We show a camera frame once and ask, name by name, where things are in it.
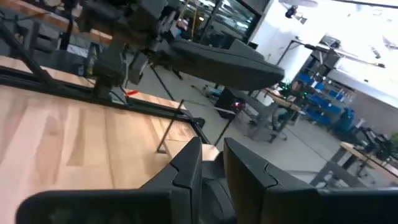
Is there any black metal shelf bracket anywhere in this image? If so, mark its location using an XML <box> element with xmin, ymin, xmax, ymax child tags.
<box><xmin>155</xmin><ymin>98</ymin><xmax>186</xmax><ymax>154</ymax></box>

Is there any black computer tower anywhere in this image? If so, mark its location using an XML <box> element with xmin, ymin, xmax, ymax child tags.
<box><xmin>214</xmin><ymin>88</ymin><xmax>247</xmax><ymax>121</ymax></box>

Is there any person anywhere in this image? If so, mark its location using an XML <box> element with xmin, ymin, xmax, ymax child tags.
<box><xmin>288</xmin><ymin>78</ymin><xmax>306</xmax><ymax>101</ymax></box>

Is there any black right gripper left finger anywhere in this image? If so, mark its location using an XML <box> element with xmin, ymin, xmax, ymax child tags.
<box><xmin>15</xmin><ymin>136</ymin><xmax>204</xmax><ymax>224</ymax></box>

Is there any grey metal stand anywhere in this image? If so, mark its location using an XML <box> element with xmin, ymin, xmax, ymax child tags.
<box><xmin>235</xmin><ymin>89</ymin><xmax>281</xmax><ymax>138</ymax></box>

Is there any wooden workbench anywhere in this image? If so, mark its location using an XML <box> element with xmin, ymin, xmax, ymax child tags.
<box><xmin>310</xmin><ymin>141</ymin><xmax>398</xmax><ymax>188</ymax></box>

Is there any wooden background table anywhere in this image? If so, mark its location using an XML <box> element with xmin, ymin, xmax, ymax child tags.
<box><xmin>263</xmin><ymin>88</ymin><xmax>303</xmax><ymax>112</ymax></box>

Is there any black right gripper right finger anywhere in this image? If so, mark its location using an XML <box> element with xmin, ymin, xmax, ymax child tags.
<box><xmin>223</xmin><ymin>137</ymin><xmax>398</xmax><ymax>224</ymax></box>

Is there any black ceiling spotlight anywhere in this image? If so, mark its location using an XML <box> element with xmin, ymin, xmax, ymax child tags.
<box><xmin>284</xmin><ymin>4</ymin><xmax>299</xmax><ymax>19</ymax></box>

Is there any black office chair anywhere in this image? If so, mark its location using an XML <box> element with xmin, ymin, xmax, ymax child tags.
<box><xmin>267</xmin><ymin>102</ymin><xmax>300</xmax><ymax>144</ymax></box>

